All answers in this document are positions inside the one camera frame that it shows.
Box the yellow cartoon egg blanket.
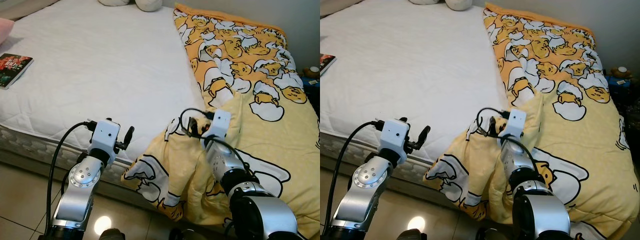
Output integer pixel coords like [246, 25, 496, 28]
[121, 3, 321, 240]
[423, 2, 640, 240]

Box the dark red-green cover book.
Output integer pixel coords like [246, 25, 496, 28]
[0, 53, 34, 90]
[320, 53, 337, 77]

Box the pink plush pillow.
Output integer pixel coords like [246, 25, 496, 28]
[0, 17, 15, 45]

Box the white quilted mattress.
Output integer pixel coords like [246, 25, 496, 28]
[320, 0, 516, 173]
[0, 0, 208, 173]

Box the dark left robot leg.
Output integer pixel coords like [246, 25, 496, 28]
[99, 228, 126, 240]
[397, 228, 427, 240]

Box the dark robot leg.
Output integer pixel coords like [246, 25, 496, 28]
[397, 228, 427, 240]
[99, 228, 126, 240]
[169, 228, 203, 240]
[475, 227, 508, 240]

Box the dark right robot leg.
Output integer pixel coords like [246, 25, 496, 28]
[169, 228, 203, 240]
[475, 227, 508, 240]

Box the beige plush toy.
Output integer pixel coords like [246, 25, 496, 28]
[409, 0, 474, 12]
[97, 0, 164, 13]

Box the black bedside furniture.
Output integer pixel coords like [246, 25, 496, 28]
[607, 75, 640, 146]

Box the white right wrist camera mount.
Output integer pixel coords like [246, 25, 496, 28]
[499, 108, 528, 147]
[202, 109, 232, 147]

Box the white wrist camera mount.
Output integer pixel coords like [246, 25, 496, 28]
[378, 118, 411, 164]
[499, 108, 528, 147]
[88, 118, 121, 164]
[202, 109, 232, 147]

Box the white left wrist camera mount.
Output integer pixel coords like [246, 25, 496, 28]
[378, 118, 411, 164]
[88, 118, 121, 164]

